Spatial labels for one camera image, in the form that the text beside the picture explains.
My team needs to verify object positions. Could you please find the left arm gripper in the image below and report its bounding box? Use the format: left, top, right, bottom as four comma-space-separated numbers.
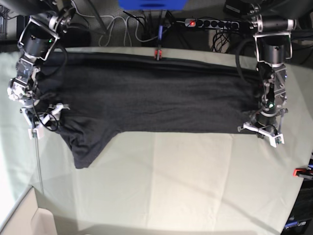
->
237, 109, 288, 147

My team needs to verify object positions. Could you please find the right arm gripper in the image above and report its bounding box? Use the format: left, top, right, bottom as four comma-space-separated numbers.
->
20, 103, 70, 139

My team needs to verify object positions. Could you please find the black t-shirt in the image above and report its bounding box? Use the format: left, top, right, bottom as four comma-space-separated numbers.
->
38, 52, 261, 169

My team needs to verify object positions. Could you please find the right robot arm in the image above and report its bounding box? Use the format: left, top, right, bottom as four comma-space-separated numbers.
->
0, 0, 75, 139

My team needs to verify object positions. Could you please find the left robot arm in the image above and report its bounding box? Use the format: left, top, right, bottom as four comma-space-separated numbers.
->
238, 3, 296, 147

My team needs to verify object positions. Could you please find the right black orange clamp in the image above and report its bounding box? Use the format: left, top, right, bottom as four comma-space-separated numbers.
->
293, 159, 313, 181

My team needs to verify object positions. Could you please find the black orange clamp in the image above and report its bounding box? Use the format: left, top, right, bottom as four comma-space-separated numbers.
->
293, 159, 313, 181
155, 24, 163, 61

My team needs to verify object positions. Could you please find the beige cardboard box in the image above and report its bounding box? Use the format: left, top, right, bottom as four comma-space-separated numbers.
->
0, 187, 57, 235

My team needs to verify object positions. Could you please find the light green table cloth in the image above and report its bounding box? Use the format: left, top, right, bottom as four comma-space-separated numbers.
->
0, 53, 313, 235

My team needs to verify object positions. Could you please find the black power strip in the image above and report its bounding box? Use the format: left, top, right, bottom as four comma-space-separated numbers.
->
184, 18, 240, 31

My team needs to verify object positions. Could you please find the middle black orange clamp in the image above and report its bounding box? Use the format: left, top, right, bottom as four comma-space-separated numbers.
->
155, 24, 163, 61

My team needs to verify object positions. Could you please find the blue plastic box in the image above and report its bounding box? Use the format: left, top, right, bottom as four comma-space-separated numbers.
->
118, 0, 187, 10

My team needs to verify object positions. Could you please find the white cable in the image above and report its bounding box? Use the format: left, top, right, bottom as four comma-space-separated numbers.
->
70, 0, 159, 47

